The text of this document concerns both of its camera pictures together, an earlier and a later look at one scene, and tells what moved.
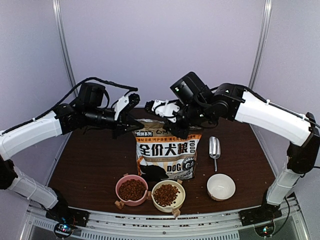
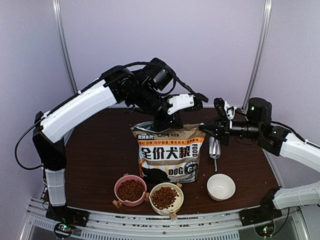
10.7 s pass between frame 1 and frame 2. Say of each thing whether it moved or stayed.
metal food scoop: stayed
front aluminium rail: stayed
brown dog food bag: stayed
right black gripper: moved
